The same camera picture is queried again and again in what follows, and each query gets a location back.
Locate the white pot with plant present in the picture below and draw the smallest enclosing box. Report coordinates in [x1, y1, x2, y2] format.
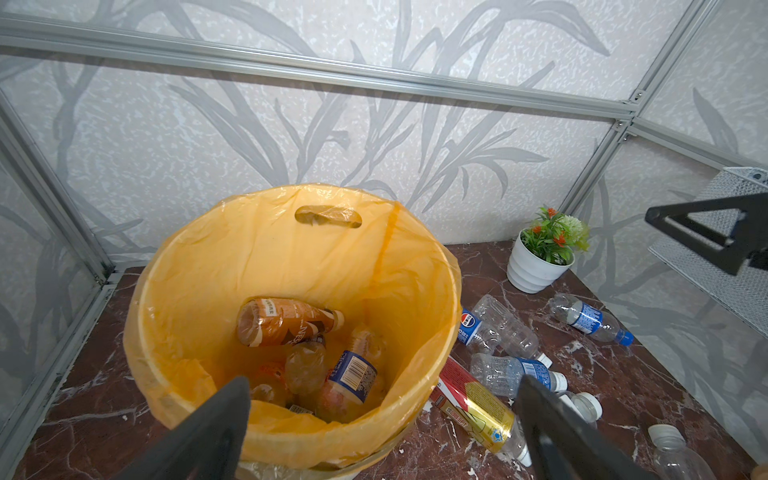
[507, 206, 590, 294]

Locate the clear ribbed bottle white cap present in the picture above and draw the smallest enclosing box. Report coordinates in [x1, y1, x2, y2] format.
[472, 294, 553, 368]

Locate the red yellow drink can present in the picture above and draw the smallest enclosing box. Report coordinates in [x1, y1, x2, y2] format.
[430, 357, 516, 454]

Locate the brown Nescafe coffee bottle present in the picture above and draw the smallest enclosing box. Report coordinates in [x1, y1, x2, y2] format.
[236, 297, 345, 348]

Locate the small tan round object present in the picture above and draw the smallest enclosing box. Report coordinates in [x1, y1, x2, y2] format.
[750, 463, 768, 480]

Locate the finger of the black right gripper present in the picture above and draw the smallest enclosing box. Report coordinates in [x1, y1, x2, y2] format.
[645, 193, 767, 276]

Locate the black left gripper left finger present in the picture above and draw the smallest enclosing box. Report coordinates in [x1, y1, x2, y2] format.
[115, 376, 251, 479]

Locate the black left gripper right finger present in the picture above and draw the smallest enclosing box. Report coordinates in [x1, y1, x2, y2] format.
[515, 375, 657, 480]

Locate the small clear bottle white cap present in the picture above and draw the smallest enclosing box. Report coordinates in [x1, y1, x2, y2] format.
[648, 424, 716, 480]

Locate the white bin yellow bag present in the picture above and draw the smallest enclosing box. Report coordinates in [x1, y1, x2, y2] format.
[123, 184, 461, 479]

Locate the small Pepsi bottle blue cap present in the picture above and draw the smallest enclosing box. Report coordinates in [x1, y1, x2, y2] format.
[457, 309, 499, 355]

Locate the crushed blue label bottle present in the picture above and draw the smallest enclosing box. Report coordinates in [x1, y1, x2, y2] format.
[547, 293, 635, 346]

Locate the clear bottle blue label white cap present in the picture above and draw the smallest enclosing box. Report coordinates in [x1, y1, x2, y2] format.
[470, 353, 568, 399]

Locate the orange label bottle orange cap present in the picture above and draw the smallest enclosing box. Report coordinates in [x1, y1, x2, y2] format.
[250, 362, 290, 407]

